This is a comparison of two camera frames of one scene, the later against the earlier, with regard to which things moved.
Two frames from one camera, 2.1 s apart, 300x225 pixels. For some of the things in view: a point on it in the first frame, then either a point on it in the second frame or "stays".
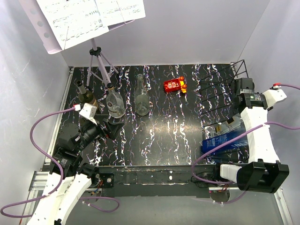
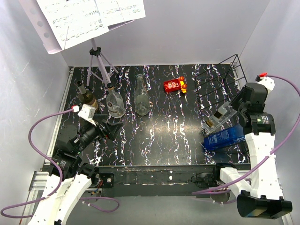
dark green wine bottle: [86, 97] stays
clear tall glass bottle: [141, 98] stays
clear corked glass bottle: [114, 102] stays
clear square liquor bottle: [235, 125] -> [224, 114]
